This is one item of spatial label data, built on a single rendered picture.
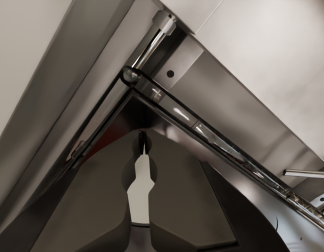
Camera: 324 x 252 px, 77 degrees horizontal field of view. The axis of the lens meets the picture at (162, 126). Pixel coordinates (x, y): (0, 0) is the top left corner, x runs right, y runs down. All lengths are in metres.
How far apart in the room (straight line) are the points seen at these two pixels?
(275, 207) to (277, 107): 0.10
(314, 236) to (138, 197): 0.20
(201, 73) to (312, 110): 0.10
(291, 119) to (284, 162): 0.13
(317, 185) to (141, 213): 0.25
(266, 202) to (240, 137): 0.08
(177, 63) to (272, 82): 0.08
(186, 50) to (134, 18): 0.06
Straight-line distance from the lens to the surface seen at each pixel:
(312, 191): 0.36
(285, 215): 0.26
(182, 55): 0.19
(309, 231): 0.30
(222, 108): 0.24
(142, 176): 0.18
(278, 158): 0.32
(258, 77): 0.18
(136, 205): 0.20
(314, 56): 0.19
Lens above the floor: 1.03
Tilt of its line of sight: 61 degrees down
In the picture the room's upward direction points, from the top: 174 degrees clockwise
